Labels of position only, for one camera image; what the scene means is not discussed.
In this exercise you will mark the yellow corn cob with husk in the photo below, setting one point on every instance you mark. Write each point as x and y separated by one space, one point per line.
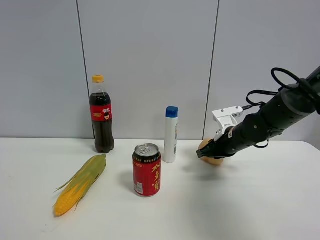
74 190

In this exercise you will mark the red drink can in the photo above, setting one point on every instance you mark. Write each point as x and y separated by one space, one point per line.
147 160

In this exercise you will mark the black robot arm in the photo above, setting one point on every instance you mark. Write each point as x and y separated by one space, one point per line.
296 99

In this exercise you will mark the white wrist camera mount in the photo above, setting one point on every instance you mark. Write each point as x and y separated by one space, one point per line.
226 118

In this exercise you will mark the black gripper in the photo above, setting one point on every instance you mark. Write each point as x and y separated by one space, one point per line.
228 145

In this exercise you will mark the cola bottle with yellow cap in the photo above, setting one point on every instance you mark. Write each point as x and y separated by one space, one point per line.
101 116

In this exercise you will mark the white bottle with blue cap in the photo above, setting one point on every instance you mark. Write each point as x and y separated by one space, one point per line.
171 134

